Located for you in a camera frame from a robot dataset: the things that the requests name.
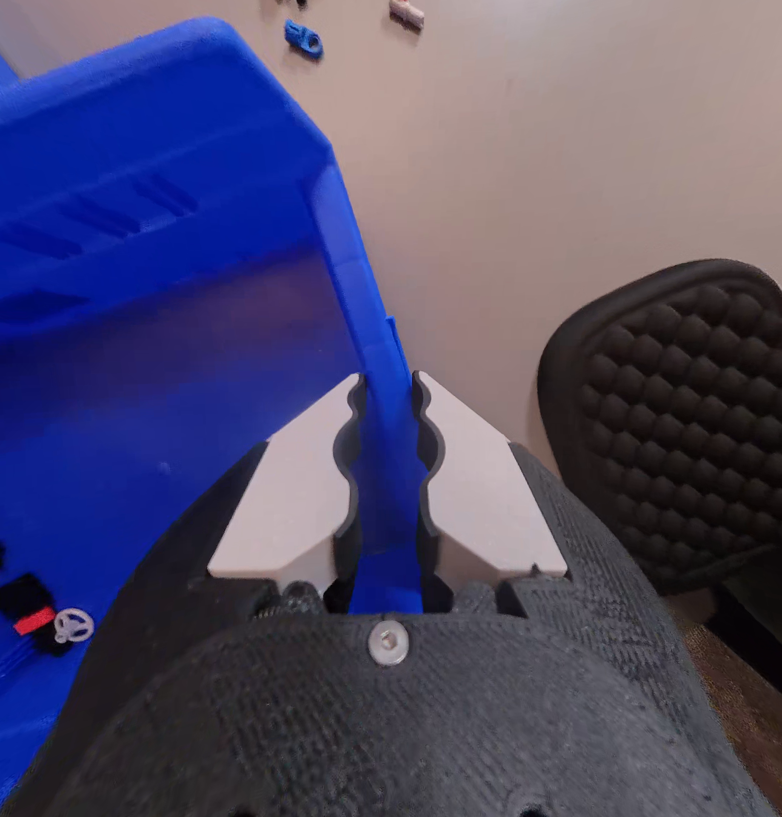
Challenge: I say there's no white lego steering wheel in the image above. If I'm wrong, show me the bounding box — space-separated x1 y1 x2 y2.
53 608 96 644

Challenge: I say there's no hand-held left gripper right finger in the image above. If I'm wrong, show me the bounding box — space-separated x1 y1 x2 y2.
411 370 569 612

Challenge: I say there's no black and red lego piece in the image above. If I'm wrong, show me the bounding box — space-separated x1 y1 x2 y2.
0 573 73 657

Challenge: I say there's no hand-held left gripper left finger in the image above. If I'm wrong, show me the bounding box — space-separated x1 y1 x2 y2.
207 373 368 610

